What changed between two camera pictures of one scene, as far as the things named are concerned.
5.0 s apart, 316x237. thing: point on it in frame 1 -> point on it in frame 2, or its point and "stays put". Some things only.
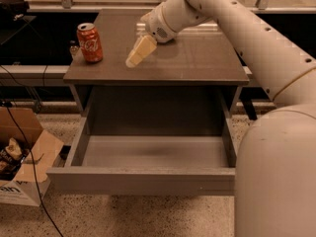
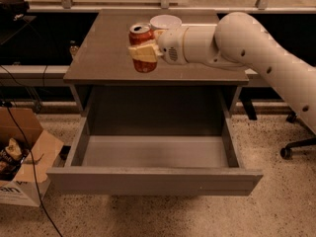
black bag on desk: [12, 7] stays put
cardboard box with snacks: [27, 155] stays put
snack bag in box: [12, 157] stays put
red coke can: [90, 41] -> [140, 34]
